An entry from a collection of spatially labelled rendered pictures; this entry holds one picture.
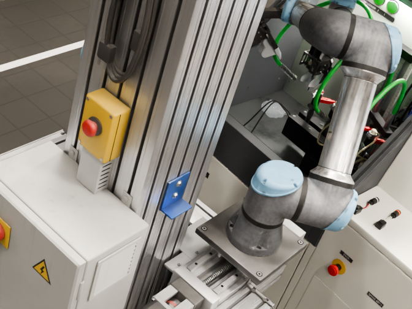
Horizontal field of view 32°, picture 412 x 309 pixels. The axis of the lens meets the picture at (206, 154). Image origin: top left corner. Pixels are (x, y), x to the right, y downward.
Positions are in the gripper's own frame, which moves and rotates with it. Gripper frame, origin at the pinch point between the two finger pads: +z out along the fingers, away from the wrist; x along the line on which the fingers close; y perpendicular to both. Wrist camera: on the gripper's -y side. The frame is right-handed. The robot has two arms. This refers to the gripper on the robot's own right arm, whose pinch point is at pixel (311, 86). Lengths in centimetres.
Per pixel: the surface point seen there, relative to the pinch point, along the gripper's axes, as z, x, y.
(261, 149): 16.5, 4.5, 22.5
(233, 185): 36.4, 0.0, 23.2
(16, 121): 112, -139, 17
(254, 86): 21.5, -28.5, -10.0
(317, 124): 13.5, 5.9, -4.4
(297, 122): 13.5, 2.0, 2.1
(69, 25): 112, -210, -63
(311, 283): 45, 42, 23
